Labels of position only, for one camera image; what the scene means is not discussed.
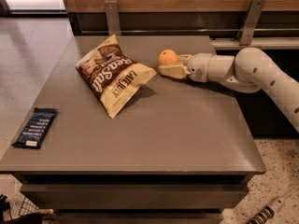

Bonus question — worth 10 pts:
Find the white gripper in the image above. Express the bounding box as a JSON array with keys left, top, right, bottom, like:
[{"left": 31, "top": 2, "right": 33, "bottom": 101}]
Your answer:
[{"left": 158, "top": 53, "right": 212, "bottom": 83}]

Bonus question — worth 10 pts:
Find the orange fruit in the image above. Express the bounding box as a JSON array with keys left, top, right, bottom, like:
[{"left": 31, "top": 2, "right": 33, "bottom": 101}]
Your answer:
[{"left": 158, "top": 49, "right": 178, "bottom": 65}]

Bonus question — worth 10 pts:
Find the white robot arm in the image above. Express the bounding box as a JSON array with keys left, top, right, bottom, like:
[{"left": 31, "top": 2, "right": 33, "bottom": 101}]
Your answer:
[{"left": 158, "top": 48, "right": 299, "bottom": 131}]

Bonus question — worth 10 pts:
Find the blue RXBAR blueberry bar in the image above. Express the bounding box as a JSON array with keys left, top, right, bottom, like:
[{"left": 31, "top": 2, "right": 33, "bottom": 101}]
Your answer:
[{"left": 12, "top": 107, "right": 58, "bottom": 149}]

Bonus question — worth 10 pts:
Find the Late July chips bag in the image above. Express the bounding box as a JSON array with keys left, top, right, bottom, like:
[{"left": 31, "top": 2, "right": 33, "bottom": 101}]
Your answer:
[{"left": 75, "top": 35, "right": 156, "bottom": 119}]

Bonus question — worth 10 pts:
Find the white power strip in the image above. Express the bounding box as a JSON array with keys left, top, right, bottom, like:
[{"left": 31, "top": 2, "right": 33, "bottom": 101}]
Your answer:
[{"left": 246, "top": 186, "right": 299, "bottom": 224}]

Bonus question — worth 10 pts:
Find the right metal bracket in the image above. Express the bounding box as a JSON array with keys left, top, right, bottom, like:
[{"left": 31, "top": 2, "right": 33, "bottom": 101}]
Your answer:
[{"left": 237, "top": 0, "right": 266, "bottom": 46}]

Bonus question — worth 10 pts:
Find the metal bracket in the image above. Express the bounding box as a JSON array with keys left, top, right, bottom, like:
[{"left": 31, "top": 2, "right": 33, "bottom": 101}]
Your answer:
[
  {"left": 105, "top": 0, "right": 121, "bottom": 35},
  {"left": 237, "top": 0, "right": 266, "bottom": 46}
]

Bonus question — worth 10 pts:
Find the left metal bracket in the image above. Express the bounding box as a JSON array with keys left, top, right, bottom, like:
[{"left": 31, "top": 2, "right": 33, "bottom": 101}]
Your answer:
[{"left": 105, "top": 0, "right": 121, "bottom": 35}]

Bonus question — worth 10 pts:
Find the black wire basket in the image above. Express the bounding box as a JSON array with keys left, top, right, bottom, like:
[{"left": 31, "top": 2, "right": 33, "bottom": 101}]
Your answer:
[{"left": 0, "top": 194, "right": 54, "bottom": 224}]

